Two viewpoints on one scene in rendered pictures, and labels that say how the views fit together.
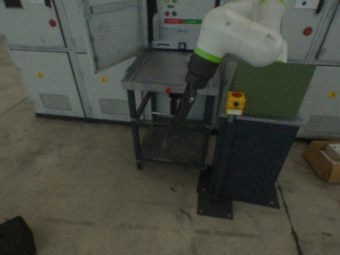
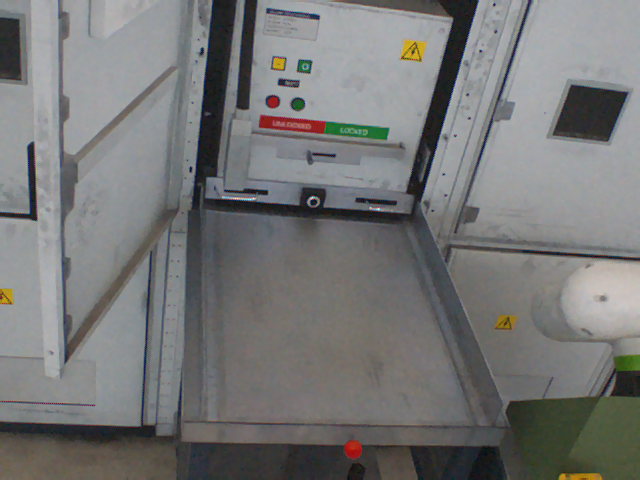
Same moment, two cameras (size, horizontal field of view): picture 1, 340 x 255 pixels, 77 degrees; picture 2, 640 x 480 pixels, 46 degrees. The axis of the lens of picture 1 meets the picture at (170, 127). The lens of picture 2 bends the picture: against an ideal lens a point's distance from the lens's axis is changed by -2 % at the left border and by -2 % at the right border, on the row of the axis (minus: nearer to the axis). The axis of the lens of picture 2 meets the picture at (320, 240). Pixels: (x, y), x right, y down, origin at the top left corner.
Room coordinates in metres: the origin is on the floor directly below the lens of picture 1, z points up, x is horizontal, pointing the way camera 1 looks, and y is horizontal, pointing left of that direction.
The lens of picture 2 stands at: (0.37, 0.51, 1.89)
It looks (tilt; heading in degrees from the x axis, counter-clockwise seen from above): 34 degrees down; 337
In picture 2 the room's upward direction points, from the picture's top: 12 degrees clockwise
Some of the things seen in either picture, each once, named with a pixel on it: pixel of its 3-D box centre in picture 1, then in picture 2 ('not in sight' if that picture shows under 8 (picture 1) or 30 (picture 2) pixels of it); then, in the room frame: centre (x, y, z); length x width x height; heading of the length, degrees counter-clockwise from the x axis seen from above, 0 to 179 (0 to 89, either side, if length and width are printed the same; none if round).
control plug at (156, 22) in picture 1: (156, 28); (237, 150); (1.90, 0.11, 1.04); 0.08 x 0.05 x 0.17; 171
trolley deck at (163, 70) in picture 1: (176, 69); (326, 315); (1.55, -0.05, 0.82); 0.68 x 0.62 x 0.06; 171
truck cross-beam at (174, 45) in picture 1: (182, 44); (311, 191); (1.95, -0.11, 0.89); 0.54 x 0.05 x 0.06; 81
